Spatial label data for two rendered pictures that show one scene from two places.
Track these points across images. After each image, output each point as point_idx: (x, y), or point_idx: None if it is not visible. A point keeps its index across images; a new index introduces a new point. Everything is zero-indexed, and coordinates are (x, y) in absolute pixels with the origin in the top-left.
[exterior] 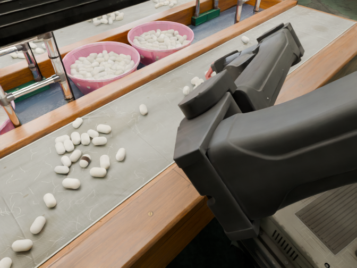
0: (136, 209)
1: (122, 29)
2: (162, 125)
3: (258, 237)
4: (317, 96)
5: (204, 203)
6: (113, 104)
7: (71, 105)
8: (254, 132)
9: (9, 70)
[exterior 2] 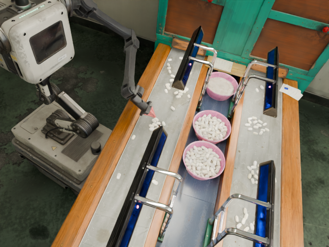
0: (150, 78)
1: (229, 156)
2: (161, 106)
3: None
4: (123, 28)
5: None
6: (185, 109)
7: (196, 98)
8: (127, 28)
9: (237, 105)
